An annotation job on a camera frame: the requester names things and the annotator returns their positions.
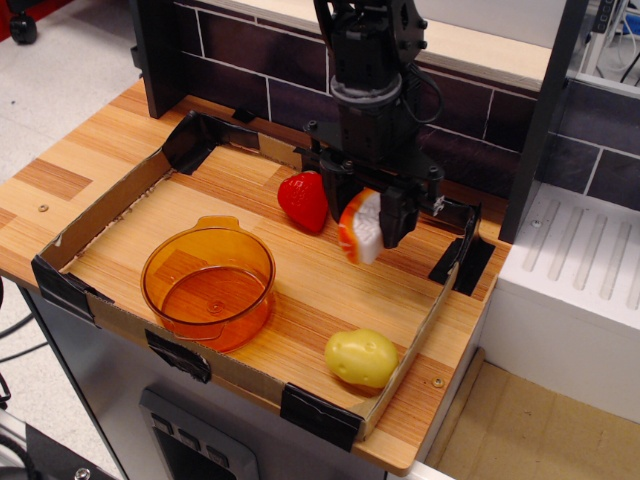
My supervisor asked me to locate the white and orange toy sushi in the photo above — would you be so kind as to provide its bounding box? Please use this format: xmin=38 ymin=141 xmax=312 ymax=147
xmin=338 ymin=188 xmax=384 ymax=264

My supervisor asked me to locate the red toy strawberry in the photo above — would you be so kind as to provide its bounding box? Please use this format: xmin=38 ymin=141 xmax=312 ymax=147
xmin=277 ymin=171 xmax=328 ymax=233

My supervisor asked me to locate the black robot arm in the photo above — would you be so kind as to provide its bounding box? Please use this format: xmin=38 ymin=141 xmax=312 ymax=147
xmin=303 ymin=1 xmax=443 ymax=249

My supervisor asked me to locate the black chair caster wheel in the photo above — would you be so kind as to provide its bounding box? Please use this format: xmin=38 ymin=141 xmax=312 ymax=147
xmin=9 ymin=12 xmax=38 ymax=45

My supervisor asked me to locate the grey oven control panel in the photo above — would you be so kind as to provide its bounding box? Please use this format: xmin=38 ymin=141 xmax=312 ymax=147
xmin=139 ymin=389 xmax=260 ymax=479

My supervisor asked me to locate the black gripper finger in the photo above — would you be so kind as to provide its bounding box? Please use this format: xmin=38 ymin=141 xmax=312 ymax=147
xmin=321 ymin=167 xmax=364 ymax=223
xmin=379 ymin=186 xmax=419 ymax=249

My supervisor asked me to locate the dark grey upright post right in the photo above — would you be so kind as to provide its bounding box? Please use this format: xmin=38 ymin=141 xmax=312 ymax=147
xmin=499 ymin=1 xmax=589 ymax=244

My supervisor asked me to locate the white toy sink drainboard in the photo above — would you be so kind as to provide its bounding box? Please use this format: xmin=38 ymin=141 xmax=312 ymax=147
xmin=480 ymin=184 xmax=639 ymax=421

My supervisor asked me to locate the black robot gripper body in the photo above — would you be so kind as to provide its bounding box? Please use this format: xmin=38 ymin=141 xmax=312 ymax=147
xmin=303 ymin=79 xmax=444 ymax=210

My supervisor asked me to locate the yellow toy potato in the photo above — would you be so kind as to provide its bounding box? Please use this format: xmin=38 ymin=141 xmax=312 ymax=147
xmin=324 ymin=329 xmax=399 ymax=389

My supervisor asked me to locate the orange transparent plastic pot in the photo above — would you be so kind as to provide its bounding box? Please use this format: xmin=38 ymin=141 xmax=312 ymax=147
xmin=141 ymin=216 xmax=276 ymax=352

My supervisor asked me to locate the black upright post left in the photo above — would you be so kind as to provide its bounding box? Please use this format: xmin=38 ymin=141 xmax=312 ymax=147
xmin=129 ymin=0 xmax=186 ymax=119

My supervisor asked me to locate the cardboard fence with black tape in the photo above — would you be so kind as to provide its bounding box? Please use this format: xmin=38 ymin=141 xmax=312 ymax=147
xmin=32 ymin=111 xmax=507 ymax=449

